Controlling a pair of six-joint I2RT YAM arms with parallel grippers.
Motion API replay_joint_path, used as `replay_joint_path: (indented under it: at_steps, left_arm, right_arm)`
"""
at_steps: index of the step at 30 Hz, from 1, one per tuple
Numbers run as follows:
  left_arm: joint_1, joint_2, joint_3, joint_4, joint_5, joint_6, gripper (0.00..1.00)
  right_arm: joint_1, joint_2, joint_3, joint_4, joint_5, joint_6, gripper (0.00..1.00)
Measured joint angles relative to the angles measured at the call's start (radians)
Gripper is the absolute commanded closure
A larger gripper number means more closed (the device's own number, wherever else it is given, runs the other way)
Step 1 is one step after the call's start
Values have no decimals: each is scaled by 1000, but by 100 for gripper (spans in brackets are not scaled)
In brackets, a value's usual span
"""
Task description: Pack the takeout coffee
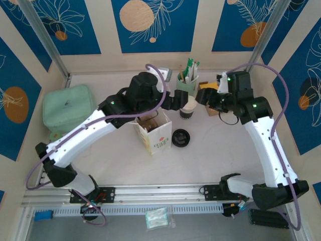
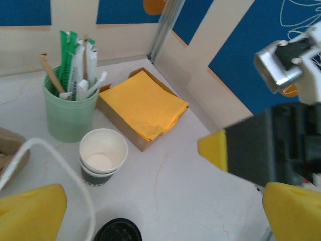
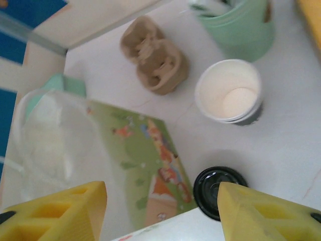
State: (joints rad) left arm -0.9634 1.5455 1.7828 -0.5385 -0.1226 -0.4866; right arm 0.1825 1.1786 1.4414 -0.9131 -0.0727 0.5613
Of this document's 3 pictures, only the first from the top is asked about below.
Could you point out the white paper cup black sleeve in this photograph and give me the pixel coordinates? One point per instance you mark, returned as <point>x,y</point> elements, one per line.
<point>188,111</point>

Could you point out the black plastic cup lid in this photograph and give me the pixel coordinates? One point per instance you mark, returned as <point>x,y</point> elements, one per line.
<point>151,123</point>
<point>181,138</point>

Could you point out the white paper takeout bag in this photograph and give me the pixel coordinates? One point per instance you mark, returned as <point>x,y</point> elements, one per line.
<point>160,140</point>

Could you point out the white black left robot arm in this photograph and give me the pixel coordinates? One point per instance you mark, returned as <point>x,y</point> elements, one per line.
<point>82,135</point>

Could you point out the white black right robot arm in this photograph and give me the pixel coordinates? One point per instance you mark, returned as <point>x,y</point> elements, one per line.
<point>265,150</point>

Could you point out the mint green holder cup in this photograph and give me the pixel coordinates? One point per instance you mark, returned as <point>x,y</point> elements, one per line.
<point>185,88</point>

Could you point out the yellow napkins in tray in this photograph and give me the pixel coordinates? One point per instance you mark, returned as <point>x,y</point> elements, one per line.
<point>212,112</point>

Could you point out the white wrapped stick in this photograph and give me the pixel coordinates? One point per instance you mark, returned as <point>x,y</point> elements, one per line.
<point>191,79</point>

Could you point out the wooden stirrer stick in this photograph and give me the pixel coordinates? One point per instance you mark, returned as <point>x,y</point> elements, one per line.
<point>180,71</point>

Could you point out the green white wrapped straw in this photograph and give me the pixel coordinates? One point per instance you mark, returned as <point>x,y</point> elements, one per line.
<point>195,68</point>
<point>188,65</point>

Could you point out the mint green zip pouch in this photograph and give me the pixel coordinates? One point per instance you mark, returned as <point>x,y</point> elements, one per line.
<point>67,108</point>

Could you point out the green can red label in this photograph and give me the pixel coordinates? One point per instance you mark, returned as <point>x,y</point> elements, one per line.
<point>54,135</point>

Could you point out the black ribbed block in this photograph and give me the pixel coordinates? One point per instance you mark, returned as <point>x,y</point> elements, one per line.
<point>265,221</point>

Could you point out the clear packet green white contents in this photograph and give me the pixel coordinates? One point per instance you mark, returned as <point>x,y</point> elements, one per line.
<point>156,218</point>

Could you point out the small clear plastic bag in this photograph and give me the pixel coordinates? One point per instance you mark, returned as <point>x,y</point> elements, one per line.
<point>171,221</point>

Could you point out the small blue plastic object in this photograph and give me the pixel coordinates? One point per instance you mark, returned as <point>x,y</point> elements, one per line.
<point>43,216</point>

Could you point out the aluminium frame post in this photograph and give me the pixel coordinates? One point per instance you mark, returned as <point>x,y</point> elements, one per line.
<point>45,37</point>
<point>267,37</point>

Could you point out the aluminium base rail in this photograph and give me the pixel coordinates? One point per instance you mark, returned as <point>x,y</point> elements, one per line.
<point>163,193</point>

